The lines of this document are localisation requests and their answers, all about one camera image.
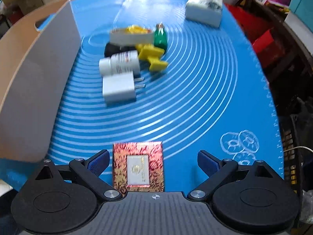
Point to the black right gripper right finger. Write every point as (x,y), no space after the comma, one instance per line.
(245,196)

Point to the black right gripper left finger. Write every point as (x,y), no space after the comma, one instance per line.
(62,198)

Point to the red gold patterned box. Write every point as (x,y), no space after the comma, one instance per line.
(138,167)

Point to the beige plastic storage bin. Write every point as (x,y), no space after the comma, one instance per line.
(37,55)

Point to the black earbuds case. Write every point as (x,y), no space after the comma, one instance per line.
(111,49)

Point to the clear packing tape roll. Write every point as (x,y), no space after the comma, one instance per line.
(131,36)

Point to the blue silicone measuring mat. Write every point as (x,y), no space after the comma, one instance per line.
(213,95)

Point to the white pill bottle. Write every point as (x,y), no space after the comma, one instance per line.
(123,62)

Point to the yellow plastic toy block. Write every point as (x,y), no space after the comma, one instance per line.
(152,54)

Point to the green small glass bottle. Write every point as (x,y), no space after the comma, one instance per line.
(160,37)

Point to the white tissue pack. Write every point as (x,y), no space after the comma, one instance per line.
(205,11)

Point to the white wall charger plug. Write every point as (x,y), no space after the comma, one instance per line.
(120,87)

